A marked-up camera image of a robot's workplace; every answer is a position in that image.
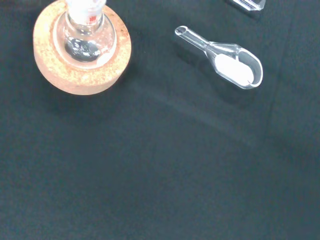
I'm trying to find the glass weighing funnel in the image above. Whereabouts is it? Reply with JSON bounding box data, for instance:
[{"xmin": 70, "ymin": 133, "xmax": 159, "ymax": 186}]
[{"xmin": 174, "ymin": 25, "xmax": 264, "ymax": 90}]

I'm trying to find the glass round-bottom flask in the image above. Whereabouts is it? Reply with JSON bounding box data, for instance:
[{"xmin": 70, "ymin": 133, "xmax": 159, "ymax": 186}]
[{"xmin": 52, "ymin": 0, "xmax": 118, "ymax": 69}]

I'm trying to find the clear acrylic funnel stand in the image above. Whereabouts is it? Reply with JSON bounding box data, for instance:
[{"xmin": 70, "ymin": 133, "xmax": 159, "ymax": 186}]
[{"xmin": 225, "ymin": 0, "xmax": 267, "ymax": 12}]

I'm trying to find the black bench cloth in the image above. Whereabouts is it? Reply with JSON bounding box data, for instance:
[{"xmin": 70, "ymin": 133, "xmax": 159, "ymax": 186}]
[{"xmin": 0, "ymin": 0, "xmax": 320, "ymax": 240}]

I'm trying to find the cork ring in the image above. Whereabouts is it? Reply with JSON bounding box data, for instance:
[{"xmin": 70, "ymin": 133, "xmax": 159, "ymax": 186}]
[{"xmin": 32, "ymin": 3, "xmax": 133, "ymax": 96}]

